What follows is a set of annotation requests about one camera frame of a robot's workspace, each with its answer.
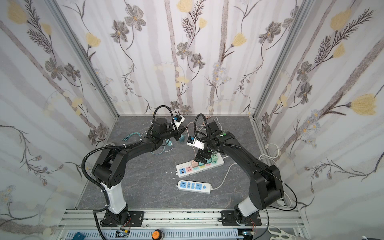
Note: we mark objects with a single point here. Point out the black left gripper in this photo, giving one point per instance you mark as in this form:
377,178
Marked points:
181,130

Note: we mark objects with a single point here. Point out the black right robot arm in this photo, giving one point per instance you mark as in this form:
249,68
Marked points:
266,186

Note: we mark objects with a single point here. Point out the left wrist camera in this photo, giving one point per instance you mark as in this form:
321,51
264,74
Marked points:
178,120

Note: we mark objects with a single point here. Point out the pink charger plug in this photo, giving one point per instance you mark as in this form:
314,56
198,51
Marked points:
194,164

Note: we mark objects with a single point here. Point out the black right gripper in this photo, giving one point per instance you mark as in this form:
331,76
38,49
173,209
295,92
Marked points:
202,152

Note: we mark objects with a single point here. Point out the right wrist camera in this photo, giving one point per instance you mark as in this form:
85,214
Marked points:
193,142

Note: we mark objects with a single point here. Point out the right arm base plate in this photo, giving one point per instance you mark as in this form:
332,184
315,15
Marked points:
233,218

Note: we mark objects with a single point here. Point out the white scissors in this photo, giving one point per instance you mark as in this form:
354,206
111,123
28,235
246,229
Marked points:
279,234

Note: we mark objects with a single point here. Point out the white power strip blue outlets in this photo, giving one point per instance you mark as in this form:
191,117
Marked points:
196,187

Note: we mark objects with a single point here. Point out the orange emergency button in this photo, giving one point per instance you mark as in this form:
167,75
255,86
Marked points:
157,235

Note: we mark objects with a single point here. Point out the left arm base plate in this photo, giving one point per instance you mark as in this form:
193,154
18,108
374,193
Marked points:
127,219

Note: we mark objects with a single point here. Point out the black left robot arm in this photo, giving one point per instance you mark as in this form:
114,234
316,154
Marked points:
109,169

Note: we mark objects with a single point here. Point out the aluminium rail frame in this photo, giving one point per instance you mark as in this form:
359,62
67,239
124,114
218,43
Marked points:
199,224

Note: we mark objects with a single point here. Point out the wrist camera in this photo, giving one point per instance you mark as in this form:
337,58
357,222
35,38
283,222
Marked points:
193,142
178,120

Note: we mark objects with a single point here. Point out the white six-outlet colourful power strip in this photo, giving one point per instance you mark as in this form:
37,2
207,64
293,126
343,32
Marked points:
191,168

